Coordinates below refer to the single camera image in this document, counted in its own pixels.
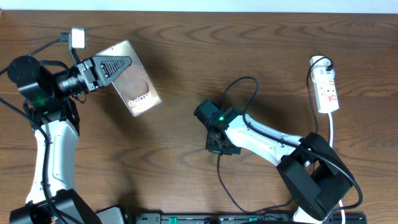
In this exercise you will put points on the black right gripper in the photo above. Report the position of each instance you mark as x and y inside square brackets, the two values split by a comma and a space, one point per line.
[210, 145]

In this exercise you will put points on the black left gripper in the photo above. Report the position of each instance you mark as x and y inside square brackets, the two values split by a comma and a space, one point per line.
[88, 66]

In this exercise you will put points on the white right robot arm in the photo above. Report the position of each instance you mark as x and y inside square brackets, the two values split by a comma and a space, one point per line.
[315, 176]

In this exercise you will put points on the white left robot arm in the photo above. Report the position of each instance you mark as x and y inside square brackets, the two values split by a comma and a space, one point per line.
[50, 89]

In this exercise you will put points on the white USB charger adapter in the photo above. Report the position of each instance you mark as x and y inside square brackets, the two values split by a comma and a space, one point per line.
[322, 64]

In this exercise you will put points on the white power strip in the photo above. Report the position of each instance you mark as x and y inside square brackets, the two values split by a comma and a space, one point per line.
[325, 90]

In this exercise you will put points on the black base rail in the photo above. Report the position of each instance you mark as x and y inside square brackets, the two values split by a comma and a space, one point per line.
[156, 218]

